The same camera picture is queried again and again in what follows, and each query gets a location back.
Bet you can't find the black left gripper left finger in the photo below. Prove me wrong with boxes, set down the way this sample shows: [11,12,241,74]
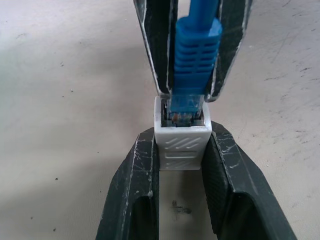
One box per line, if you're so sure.
[96,125,161,240]

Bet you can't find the blue ethernet cable plug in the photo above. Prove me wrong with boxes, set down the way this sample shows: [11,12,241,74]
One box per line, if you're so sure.
[167,0,223,126]

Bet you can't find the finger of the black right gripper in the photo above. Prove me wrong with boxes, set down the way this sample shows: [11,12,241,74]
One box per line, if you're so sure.
[132,0,179,96]
[204,0,253,103]

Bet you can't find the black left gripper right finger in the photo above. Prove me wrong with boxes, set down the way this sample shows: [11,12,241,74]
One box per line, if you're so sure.
[199,124,305,240]

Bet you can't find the white coupler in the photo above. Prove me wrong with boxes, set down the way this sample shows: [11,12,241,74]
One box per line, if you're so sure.
[152,95,213,172]

